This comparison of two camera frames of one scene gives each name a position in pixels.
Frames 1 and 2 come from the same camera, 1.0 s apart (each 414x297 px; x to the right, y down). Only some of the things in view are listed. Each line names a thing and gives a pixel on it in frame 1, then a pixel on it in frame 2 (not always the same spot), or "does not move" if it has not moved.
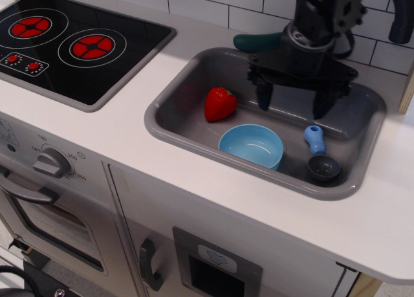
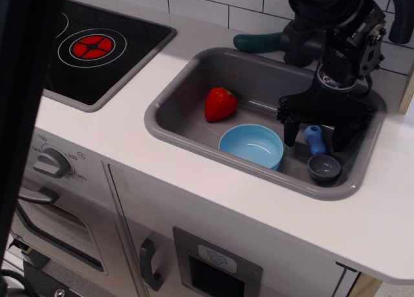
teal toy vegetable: (259, 43) does not move
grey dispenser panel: (207, 270) does not move
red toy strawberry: (219, 103) does not move
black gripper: (302, 60) to (325, 105)
